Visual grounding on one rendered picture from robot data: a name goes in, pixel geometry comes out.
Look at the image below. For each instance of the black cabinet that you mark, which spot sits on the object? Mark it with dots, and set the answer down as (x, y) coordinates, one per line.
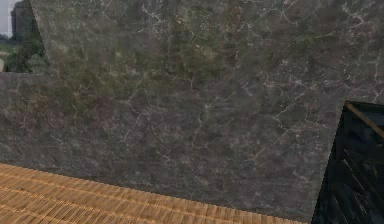
(356, 173)

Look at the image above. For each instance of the window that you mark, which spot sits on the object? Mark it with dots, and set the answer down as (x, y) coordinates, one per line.
(20, 43)

